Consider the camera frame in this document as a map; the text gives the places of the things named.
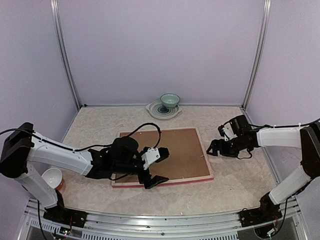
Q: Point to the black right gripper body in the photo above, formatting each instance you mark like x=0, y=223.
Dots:
x=231, y=150

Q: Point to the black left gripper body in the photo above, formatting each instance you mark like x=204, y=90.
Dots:
x=143, y=179

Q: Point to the wooden picture frame red edge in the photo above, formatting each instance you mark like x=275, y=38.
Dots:
x=205, y=155

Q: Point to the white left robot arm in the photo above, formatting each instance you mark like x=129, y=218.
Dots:
x=24, y=146

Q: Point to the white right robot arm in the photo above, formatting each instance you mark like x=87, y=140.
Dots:
x=237, y=135

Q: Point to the green ceramic bowl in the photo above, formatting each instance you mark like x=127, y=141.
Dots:
x=170, y=100

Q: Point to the white plate green rings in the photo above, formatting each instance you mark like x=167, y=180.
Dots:
x=160, y=112

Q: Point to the white bowl orange outside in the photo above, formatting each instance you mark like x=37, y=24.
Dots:
x=54, y=178

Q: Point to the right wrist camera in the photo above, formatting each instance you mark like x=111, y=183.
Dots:
x=226, y=132

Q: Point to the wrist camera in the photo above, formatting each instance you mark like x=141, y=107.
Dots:
x=226, y=132
x=154, y=155

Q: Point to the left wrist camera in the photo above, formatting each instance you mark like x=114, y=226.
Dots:
x=154, y=155

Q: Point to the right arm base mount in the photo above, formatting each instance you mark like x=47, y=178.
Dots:
x=260, y=215

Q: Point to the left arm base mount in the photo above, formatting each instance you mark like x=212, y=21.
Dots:
x=63, y=215

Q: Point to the right aluminium corner post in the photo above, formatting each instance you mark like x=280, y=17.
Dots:
x=258, y=53

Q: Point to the aluminium corner post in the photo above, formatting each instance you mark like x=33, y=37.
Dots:
x=258, y=53
x=63, y=53

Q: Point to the left aluminium corner post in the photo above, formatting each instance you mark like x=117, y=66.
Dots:
x=63, y=53

